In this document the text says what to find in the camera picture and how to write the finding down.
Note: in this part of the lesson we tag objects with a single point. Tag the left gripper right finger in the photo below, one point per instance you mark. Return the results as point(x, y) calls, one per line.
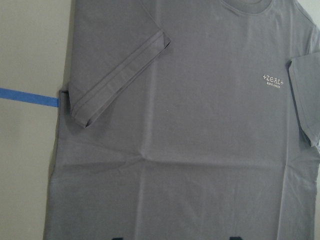
point(236, 237)

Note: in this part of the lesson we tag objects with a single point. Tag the dark brown t-shirt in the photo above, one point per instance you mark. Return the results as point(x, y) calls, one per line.
point(188, 120)

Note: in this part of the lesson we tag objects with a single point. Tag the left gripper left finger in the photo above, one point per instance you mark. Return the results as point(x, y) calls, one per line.
point(119, 237)

